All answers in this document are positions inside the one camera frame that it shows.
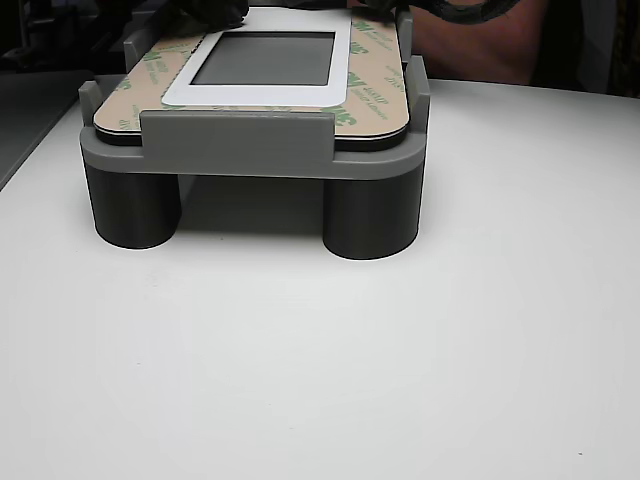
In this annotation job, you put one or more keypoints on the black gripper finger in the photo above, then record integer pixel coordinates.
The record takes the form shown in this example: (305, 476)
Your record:
(215, 12)

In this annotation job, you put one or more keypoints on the bare forearm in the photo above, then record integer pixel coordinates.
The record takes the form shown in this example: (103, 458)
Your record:
(480, 50)

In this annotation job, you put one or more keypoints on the white panel with grey window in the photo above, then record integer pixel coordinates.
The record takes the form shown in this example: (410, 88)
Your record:
(265, 55)

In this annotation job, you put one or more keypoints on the grey printed holding fixture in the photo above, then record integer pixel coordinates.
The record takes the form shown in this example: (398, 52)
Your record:
(235, 140)

